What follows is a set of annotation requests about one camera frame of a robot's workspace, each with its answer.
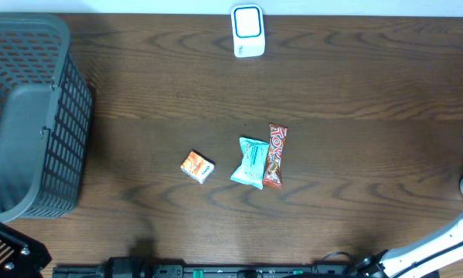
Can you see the light blue snack packet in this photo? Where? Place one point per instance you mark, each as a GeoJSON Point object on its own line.
{"type": "Point", "coordinates": [252, 167]}

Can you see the orange small carton box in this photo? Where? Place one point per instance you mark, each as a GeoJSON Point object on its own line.
{"type": "Point", "coordinates": [197, 167]}

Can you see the red Top chocolate bar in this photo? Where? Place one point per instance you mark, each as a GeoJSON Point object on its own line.
{"type": "Point", "coordinates": [272, 174]}

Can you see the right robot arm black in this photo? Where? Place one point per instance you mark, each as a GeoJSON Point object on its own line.
{"type": "Point", "coordinates": [420, 258]}

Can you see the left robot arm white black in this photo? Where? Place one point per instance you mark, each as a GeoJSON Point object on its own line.
{"type": "Point", "coordinates": [20, 255]}

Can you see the white barcode scanner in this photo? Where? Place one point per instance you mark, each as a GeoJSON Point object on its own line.
{"type": "Point", "coordinates": [248, 31]}

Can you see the grey plastic basket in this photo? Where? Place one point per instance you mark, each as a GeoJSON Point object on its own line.
{"type": "Point", "coordinates": [46, 110]}

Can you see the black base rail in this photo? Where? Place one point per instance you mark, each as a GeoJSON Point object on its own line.
{"type": "Point", "coordinates": [137, 267]}

